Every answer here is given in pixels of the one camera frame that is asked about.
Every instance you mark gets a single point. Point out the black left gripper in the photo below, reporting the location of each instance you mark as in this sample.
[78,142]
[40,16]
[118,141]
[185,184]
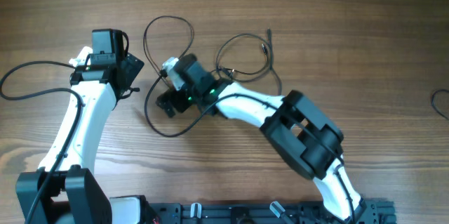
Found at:
[132,65]

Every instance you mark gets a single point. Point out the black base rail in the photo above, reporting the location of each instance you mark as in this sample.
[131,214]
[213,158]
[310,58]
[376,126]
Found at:
[369,212]

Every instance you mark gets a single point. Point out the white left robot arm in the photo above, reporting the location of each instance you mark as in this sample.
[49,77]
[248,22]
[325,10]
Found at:
[63,189]

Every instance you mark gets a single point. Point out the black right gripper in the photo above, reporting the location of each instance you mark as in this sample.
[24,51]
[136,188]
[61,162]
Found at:
[174,95]

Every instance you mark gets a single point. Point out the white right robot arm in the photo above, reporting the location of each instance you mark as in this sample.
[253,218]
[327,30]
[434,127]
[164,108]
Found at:
[308,141]

